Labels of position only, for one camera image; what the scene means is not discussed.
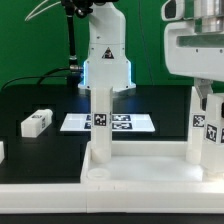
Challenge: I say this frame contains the black cable hose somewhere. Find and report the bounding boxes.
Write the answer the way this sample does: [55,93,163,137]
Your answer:
[61,0,85,73]

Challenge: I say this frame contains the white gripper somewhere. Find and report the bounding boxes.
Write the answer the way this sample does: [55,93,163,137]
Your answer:
[164,21,224,111]

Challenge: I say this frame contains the marker tag base plate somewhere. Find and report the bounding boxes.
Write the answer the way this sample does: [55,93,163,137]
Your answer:
[61,114,155,132]

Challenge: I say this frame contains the white thin cables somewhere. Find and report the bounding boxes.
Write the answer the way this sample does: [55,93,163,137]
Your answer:
[24,0,62,23]

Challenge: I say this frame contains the white front obstacle bar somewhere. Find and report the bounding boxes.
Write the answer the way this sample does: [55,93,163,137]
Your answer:
[0,182,224,214]

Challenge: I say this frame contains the white left obstacle block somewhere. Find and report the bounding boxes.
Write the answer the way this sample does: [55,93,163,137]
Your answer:
[0,141,5,164]

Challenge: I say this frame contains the white desk top tray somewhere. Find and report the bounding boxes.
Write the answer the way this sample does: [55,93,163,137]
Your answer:
[80,141,224,183]

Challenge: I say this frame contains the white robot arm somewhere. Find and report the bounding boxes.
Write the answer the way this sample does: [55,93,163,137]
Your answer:
[84,0,224,108]

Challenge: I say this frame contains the black table cable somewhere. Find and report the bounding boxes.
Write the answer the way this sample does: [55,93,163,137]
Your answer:
[1,67,81,91]

